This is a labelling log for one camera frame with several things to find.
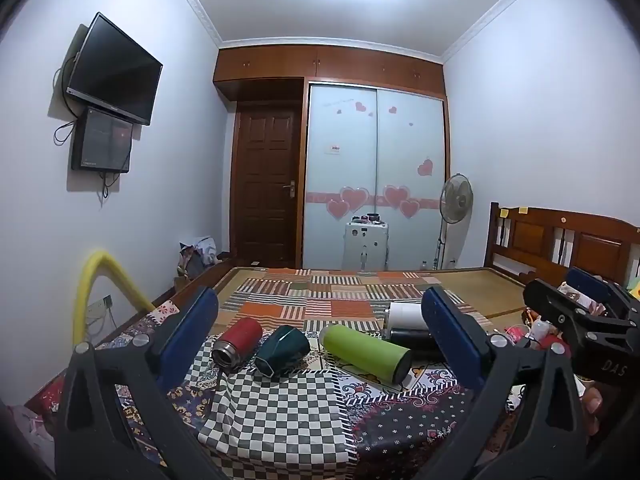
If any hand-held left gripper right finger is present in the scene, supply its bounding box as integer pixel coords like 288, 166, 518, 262
415, 287, 589, 480

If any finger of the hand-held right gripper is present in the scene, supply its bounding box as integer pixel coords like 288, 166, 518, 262
566, 266, 640, 322
524, 280, 632, 347

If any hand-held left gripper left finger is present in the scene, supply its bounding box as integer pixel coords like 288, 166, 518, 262
52, 286, 236, 480

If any black insulated cup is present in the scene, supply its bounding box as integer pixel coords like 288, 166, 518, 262
387, 327, 444, 361

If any red insulated cup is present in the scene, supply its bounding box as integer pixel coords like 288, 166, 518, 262
211, 317, 264, 372

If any white insulated cup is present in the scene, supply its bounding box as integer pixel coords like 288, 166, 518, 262
384, 301, 427, 341

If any lime green insulated cup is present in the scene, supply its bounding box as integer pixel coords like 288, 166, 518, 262
319, 324, 413, 387

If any dark green faceted cup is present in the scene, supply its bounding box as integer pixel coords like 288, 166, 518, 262
254, 325, 312, 379

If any person's right hand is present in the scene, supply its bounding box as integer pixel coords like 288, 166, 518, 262
581, 381, 609, 439

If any tan woven bed mat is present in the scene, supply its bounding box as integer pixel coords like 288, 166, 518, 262
210, 266, 528, 322

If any wooden bed headboard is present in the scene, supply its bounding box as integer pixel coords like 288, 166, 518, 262
484, 202, 640, 292

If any pile of bags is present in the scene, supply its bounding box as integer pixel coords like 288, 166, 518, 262
174, 236, 219, 279

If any yellow foam tube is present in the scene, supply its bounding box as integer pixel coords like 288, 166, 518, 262
73, 248, 157, 346

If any patchwork printed blanket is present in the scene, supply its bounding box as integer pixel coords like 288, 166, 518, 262
25, 267, 523, 480

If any green white checkered cloth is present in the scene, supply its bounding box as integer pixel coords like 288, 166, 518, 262
170, 327, 352, 480

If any white boxy appliance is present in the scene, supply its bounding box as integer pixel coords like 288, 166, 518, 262
342, 213, 391, 272

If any standing electric fan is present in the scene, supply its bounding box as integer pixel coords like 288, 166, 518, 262
432, 173, 474, 271

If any brown wooden door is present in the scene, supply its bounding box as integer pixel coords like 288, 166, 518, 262
231, 101, 304, 269

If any pink cloth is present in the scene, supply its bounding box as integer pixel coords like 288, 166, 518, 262
9, 404, 57, 463

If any wooden wardrobe with heart stickers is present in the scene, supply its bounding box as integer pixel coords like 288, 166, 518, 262
213, 45, 451, 272

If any white wall power socket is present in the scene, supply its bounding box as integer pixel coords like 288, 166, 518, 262
85, 296, 114, 319

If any black hanging cable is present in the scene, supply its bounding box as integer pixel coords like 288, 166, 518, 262
99, 170, 120, 207

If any small black wall monitor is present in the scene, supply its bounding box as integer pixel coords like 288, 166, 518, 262
71, 106, 134, 174

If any black looped cable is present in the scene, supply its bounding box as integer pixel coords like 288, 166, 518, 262
53, 52, 82, 147

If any black wall television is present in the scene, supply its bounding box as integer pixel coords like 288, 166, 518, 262
65, 12, 164, 126

